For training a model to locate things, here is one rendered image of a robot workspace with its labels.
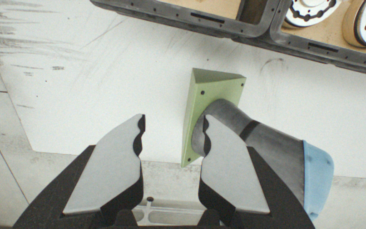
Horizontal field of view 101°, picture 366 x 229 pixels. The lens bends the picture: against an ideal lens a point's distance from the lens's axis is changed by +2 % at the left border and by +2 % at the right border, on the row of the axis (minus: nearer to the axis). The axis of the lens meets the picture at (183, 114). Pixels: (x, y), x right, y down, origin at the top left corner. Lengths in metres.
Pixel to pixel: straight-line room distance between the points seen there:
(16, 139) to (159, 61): 1.86
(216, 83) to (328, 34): 0.23
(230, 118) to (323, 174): 0.16
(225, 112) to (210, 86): 0.06
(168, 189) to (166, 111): 1.44
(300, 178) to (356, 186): 2.25
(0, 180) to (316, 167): 2.75
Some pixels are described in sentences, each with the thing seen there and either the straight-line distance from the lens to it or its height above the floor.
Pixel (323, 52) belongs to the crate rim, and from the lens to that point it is 0.30.
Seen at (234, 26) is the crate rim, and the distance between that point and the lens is 0.24.
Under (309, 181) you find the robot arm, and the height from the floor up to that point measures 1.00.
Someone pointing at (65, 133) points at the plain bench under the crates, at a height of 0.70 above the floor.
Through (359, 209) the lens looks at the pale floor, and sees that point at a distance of 2.91.
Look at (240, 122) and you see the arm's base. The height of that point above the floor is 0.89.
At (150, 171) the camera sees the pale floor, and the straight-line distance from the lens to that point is 1.72.
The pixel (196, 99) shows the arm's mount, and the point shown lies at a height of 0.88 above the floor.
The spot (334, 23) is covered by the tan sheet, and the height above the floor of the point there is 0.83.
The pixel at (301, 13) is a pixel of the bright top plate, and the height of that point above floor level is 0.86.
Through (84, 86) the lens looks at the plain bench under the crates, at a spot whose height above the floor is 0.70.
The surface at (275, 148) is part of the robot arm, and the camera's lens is 0.30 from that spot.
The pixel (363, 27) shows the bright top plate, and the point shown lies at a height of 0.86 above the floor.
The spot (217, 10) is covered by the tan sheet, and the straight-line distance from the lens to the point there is 0.34.
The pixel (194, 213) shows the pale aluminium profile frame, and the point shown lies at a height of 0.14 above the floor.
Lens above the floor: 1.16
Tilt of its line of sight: 64 degrees down
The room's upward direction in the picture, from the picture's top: 177 degrees counter-clockwise
